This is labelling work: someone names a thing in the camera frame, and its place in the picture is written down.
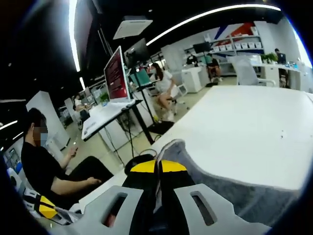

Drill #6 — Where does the long ceiling strip light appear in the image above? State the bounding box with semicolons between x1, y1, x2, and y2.
68;0;82;73
146;4;282;47

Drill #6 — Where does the teal chair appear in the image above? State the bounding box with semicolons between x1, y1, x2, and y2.
129;68;154;87

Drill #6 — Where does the grey towel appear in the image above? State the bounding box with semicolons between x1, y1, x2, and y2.
153;139;303;229

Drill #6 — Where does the small potted green plant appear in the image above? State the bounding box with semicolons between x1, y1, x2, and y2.
260;52;279;65

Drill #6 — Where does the ceiling air conditioner unit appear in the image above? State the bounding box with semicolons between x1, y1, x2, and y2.
112;15;154;40

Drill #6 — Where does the white mesh office chair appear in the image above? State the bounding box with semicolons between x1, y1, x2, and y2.
230;57;276;87

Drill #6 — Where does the black computer mouse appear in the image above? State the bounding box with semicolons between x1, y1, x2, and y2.
124;153;155;175

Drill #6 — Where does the black monitor on tripod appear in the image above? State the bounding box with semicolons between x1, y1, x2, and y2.
124;37;150;70

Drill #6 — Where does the black television on stand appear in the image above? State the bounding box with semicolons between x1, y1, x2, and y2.
192;42;212;54

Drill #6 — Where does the white storage shelf with boxes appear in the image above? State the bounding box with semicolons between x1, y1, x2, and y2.
203;21;265;54

